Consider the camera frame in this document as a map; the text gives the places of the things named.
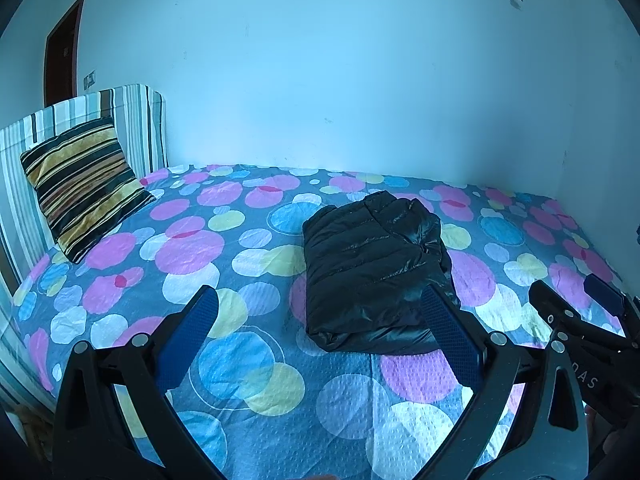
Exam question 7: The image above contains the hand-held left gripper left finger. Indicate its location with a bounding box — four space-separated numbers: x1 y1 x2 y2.
51 285 223 480

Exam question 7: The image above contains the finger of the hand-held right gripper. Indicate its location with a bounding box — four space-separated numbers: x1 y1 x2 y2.
583 274 627 319
529 280 593 336

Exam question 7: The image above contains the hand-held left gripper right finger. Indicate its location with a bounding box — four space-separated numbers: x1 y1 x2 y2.
421 285 588 480

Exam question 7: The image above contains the black puffer jacket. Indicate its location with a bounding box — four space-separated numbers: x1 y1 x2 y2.
301 191 463 356

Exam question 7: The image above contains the polka dot bed sheet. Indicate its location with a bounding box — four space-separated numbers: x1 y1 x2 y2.
10 162 631 480

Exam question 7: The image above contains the striped throw pillow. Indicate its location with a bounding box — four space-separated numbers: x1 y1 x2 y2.
20 115 157 264

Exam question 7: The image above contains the striped headboard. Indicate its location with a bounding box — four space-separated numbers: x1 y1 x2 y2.
0 84 168 411

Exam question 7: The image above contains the brown wooden door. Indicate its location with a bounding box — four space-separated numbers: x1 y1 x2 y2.
44 0 86 108

